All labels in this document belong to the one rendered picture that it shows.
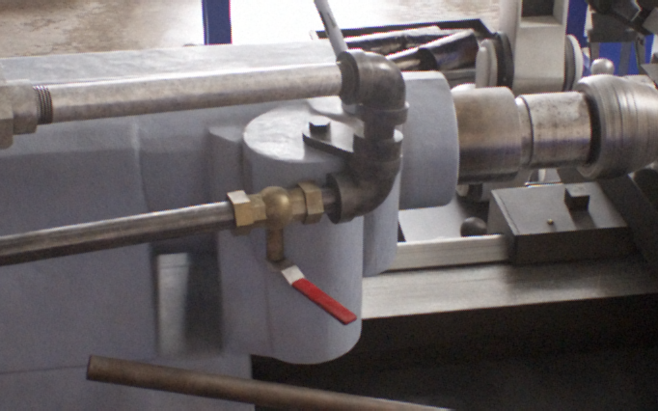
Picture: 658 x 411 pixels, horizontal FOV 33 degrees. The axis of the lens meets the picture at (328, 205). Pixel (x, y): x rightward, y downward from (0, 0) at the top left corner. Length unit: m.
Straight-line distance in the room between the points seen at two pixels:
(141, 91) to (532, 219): 0.67
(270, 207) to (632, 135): 0.34
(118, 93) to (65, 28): 3.46
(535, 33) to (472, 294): 1.08
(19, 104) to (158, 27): 3.43
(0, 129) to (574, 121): 0.48
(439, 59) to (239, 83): 2.36
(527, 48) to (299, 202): 1.50
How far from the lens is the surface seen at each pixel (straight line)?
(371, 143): 0.72
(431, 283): 1.19
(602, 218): 1.24
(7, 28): 4.15
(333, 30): 0.80
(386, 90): 0.71
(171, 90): 0.65
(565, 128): 0.91
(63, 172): 0.81
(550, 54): 2.20
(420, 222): 2.52
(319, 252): 0.77
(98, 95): 0.63
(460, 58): 3.07
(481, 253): 1.22
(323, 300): 0.71
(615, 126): 0.91
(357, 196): 0.73
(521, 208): 1.24
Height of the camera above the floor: 1.52
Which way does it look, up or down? 32 degrees down
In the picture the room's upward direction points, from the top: straight up
